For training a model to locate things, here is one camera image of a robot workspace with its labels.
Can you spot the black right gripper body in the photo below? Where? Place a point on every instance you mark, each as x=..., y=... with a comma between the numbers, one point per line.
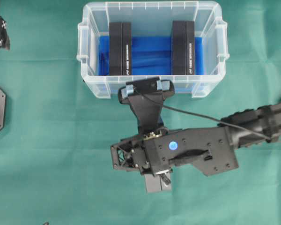
x=129, y=154

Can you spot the black realsense box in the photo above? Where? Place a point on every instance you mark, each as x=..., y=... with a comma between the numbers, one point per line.
x=156, y=184
x=120, y=48
x=183, y=48

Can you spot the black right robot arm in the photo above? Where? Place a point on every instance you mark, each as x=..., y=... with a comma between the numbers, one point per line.
x=211, y=150

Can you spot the clear plastic storage bin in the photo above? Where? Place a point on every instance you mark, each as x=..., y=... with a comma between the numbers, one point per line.
x=151, y=23

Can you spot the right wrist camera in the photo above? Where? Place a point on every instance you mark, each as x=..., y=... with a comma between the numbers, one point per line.
x=146, y=86

